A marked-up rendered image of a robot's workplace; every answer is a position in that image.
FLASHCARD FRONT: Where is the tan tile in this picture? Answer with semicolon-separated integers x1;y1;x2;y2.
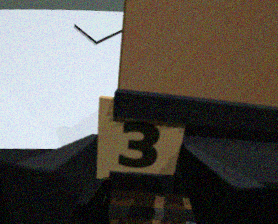
97;95;186;180

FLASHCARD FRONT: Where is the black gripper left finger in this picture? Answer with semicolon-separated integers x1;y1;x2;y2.
0;134;97;224

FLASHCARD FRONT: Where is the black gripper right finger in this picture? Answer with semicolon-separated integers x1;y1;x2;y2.
179;143;278;224

